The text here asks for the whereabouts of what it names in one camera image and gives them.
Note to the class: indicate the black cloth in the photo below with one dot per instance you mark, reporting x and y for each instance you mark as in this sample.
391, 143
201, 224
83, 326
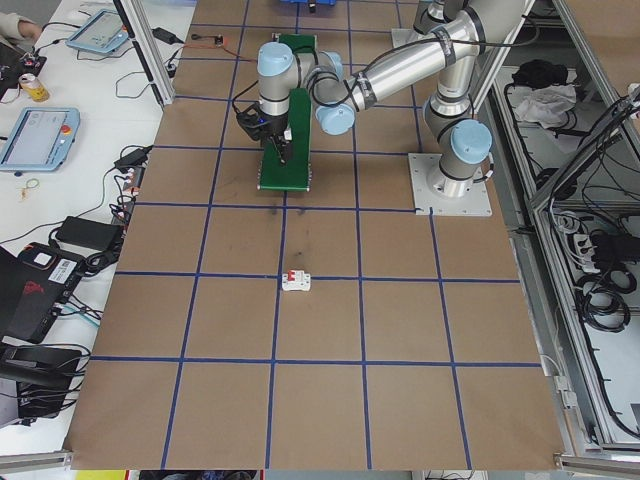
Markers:
540, 72

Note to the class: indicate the black red laptop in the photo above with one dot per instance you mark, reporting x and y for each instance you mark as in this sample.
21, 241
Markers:
35, 285

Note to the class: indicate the small black electronic device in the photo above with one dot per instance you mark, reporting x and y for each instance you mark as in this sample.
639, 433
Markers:
35, 62

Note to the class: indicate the yellow drink can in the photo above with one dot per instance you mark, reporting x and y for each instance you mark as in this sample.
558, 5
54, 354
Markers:
34, 89

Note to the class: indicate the empty blue plastic bin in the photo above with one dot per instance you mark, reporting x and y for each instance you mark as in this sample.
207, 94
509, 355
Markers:
300, 2

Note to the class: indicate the white cloth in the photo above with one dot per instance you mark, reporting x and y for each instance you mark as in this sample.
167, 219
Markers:
545, 105

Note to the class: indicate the beige sleeved person forearm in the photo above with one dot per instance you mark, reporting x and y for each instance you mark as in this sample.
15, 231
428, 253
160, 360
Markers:
10, 25

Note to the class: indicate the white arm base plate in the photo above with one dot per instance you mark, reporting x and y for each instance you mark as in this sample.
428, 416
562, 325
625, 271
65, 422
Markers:
475, 205
400, 37

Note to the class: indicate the large black power brick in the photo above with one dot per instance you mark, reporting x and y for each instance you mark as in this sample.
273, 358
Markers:
87, 231

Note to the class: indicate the blue grey teach pendant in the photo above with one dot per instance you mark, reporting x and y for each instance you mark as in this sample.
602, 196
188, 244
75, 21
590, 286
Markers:
35, 137
97, 30

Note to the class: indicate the white circuit breaker red levers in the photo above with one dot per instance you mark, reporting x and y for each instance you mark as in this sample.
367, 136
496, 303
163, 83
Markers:
296, 282

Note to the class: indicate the green belt mini conveyor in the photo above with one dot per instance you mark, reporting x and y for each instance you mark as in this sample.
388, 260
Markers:
300, 125

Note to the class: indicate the black desktop device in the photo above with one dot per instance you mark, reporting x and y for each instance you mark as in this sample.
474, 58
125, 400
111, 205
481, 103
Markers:
35, 380

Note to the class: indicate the aluminium frame bar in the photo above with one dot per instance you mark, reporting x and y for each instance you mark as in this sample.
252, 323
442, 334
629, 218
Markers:
600, 461
35, 460

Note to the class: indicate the aluminium profile post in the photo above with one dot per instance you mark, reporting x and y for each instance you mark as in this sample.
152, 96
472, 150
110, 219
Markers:
150, 55

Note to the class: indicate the V-shaped metal bar frame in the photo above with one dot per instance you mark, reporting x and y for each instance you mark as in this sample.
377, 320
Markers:
565, 165

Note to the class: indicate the bare bystander hand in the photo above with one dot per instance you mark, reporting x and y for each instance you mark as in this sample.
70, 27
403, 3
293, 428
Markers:
31, 30

